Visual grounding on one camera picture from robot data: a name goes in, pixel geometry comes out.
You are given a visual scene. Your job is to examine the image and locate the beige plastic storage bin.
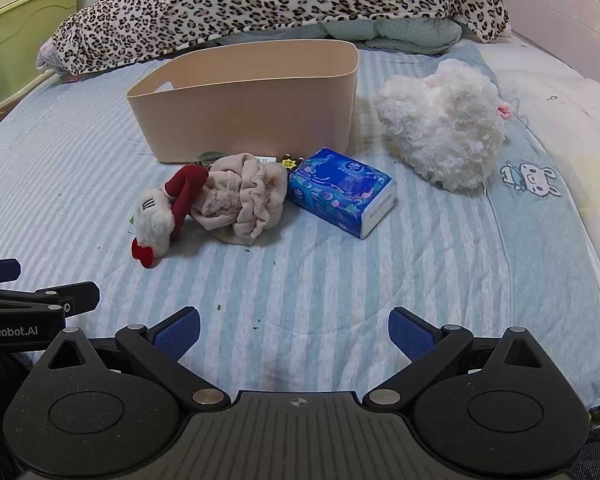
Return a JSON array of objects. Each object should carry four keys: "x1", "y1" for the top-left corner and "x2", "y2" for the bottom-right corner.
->
[{"x1": 126, "y1": 40, "x2": 359, "y2": 165}]

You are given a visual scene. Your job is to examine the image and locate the pale pink headboard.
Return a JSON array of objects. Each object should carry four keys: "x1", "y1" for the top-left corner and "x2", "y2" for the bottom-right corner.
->
[{"x1": 495, "y1": 0, "x2": 600, "y2": 91}]

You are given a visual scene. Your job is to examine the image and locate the beige fleece cloth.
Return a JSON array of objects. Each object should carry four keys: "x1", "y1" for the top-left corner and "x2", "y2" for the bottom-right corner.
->
[{"x1": 192, "y1": 153, "x2": 289, "y2": 247}]

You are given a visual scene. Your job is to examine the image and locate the green cabinet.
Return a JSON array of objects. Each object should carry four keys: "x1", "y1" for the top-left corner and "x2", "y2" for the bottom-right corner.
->
[{"x1": 0, "y1": 0, "x2": 78, "y2": 121}]

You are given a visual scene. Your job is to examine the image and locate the teal checked quilt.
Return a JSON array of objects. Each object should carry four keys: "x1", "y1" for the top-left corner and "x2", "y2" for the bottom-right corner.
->
[{"x1": 215, "y1": 15, "x2": 463, "y2": 55}]

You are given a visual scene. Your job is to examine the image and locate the white plush doll red bow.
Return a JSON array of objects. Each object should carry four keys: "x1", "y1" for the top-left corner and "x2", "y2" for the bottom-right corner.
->
[{"x1": 131, "y1": 165, "x2": 211, "y2": 270}]

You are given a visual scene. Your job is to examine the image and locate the pink floral cloth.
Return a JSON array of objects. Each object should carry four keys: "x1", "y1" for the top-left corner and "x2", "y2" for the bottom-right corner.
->
[{"x1": 35, "y1": 40, "x2": 63, "y2": 78}]

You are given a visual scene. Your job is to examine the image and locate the white fluffy plush toy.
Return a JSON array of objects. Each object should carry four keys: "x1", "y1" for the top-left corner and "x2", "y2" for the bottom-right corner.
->
[{"x1": 372, "y1": 58, "x2": 512, "y2": 192}]

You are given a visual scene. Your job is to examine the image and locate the blue tissue pack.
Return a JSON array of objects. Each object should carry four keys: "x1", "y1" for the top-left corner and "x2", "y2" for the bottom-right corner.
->
[{"x1": 286, "y1": 147, "x2": 398, "y2": 240}]

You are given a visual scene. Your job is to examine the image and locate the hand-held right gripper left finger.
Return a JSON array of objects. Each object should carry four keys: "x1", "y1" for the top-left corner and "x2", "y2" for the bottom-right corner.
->
[{"x1": 27, "y1": 306, "x2": 232, "y2": 409}]

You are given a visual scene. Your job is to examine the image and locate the blue striped bed sheet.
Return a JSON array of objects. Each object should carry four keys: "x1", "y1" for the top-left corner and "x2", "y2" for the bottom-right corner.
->
[{"x1": 0, "y1": 42, "x2": 600, "y2": 411}]

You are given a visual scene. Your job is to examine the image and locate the white printed quilt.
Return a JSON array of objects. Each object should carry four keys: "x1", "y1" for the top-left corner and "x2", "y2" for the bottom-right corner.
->
[{"x1": 485, "y1": 42, "x2": 600, "y2": 391}]

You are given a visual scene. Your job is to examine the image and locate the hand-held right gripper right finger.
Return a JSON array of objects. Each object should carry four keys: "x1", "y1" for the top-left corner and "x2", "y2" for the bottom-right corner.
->
[{"x1": 362, "y1": 307, "x2": 571, "y2": 408}]

